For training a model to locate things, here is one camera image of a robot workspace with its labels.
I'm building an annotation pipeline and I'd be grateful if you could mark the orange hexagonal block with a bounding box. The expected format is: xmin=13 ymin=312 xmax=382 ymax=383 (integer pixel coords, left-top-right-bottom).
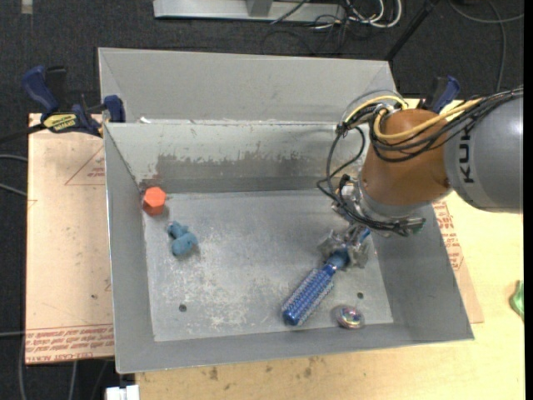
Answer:
xmin=142 ymin=187 xmax=168 ymax=218

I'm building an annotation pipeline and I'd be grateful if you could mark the brown cardboard board, red print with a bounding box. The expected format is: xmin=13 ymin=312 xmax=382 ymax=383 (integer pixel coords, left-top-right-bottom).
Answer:
xmin=24 ymin=112 xmax=485 ymax=366

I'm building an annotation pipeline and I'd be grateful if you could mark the shiny iridescent round disc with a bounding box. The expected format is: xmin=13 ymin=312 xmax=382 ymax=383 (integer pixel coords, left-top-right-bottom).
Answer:
xmin=331 ymin=304 xmax=366 ymax=330

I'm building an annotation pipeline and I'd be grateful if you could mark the green soft thing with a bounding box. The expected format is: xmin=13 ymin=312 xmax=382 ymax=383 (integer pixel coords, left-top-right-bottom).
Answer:
xmin=509 ymin=280 xmax=525 ymax=321

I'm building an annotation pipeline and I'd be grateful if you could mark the blue bristle hairbrush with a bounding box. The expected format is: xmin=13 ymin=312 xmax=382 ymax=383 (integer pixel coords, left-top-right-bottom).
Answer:
xmin=281 ymin=227 xmax=371 ymax=328

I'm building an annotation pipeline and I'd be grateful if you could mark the grey metal bin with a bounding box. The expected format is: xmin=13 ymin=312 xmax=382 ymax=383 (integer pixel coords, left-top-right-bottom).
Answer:
xmin=97 ymin=47 xmax=476 ymax=375

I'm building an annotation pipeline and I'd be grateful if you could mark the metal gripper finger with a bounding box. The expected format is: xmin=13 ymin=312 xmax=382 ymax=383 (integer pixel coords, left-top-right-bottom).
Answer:
xmin=348 ymin=237 xmax=372 ymax=271
xmin=317 ymin=230 xmax=341 ymax=259

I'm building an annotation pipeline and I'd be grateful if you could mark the blue toy animal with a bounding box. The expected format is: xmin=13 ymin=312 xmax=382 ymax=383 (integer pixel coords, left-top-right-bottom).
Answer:
xmin=167 ymin=220 xmax=200 ymax=258

